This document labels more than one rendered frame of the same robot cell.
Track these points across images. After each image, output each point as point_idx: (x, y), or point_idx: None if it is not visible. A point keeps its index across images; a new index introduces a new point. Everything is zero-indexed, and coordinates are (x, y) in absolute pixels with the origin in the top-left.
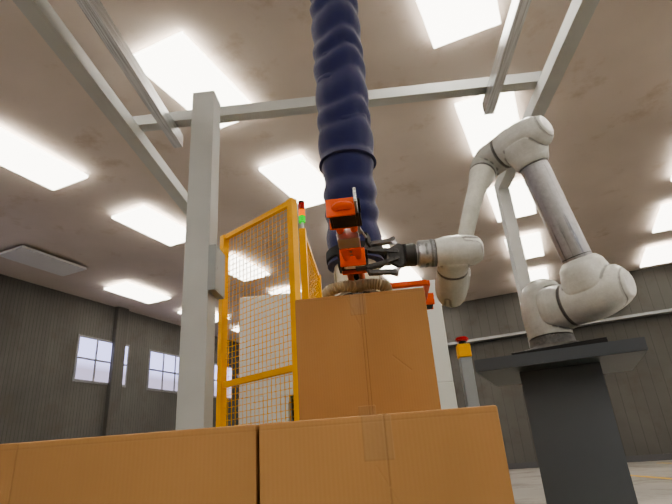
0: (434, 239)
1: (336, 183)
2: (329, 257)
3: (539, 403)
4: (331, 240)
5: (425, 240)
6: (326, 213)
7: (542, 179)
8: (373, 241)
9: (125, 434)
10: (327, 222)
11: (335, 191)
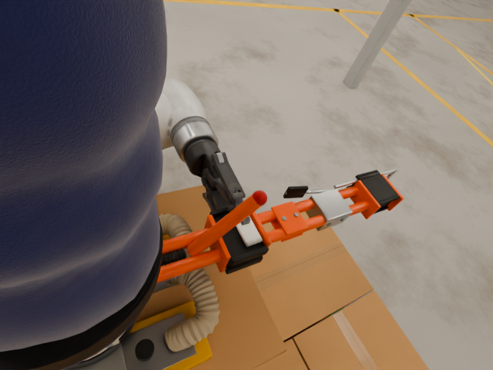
0: (204, 118)
1: (160, 6)
2: (133, 320)
3: None
4: (139, 284)
5: (210, 128)
6: (393, 208)
7: None
8: (238, 183)
9: (416, 351)
10: (34, 280)
11: (161, 82)
